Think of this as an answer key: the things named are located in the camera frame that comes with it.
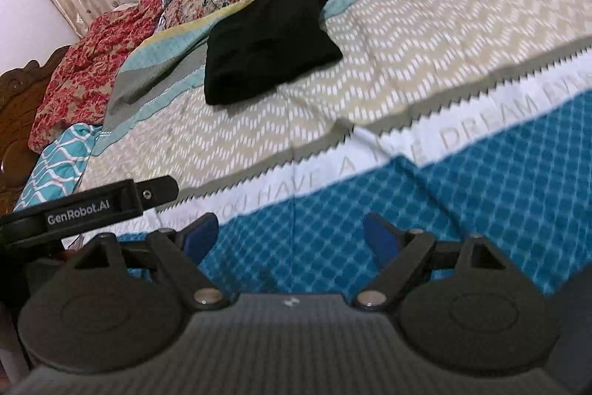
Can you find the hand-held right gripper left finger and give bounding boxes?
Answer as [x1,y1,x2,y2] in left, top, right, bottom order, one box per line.
[69,212,225,310]

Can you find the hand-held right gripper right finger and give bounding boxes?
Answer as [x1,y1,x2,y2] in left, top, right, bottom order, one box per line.
[354,212,512,311]

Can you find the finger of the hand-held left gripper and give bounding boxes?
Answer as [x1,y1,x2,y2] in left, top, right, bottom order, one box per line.
[135,175,180,211]

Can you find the black pants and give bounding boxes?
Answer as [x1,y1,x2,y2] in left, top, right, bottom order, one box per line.
[203,0,344,106]

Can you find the teal white patterned cloth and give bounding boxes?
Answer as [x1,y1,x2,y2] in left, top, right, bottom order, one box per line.
[14,123,103,211]

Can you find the carved wooden headboard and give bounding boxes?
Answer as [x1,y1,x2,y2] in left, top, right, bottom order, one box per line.
[0,46,71,216]

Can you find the large red floral pillow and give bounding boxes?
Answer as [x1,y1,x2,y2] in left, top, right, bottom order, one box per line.
[28,0,164,153]

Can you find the patterned zigzag bedspread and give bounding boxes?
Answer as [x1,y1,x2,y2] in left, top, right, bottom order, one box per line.
[60,0,592,298]

